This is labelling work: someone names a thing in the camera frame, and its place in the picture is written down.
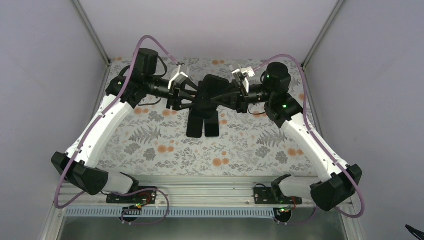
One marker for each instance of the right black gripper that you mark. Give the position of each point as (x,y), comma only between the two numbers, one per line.
(236,100)

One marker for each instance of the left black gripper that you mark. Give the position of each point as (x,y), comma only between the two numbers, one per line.
(173,99)

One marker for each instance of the grey slotted cable duct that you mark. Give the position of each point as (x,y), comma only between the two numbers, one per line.
(172,212)

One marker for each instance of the aluminium rail frame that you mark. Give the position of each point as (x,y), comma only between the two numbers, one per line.
(184,191)

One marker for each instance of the teal phone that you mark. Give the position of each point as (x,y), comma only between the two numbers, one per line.
(212,126)

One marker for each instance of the black phone case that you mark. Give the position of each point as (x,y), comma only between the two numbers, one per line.
(194,127)

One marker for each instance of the black phone row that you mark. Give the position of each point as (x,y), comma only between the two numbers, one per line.
(212,86)

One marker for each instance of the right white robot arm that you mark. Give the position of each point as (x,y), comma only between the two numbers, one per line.
(336,179)

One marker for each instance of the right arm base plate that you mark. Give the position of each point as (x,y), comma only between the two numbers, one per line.
(262,195)

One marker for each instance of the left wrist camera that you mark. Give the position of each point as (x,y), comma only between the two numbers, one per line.
(180,73)

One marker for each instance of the floral table mat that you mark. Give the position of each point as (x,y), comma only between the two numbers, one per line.
(152,140)

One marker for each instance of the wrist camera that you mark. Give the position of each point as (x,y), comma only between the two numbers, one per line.
(180,73)
(242,76)

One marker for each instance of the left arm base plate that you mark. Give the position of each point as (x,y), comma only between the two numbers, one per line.
(140,195)

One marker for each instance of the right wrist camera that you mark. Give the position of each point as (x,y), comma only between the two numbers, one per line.
(242,76)

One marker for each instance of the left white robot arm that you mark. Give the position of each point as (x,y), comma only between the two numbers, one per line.
(78,165)

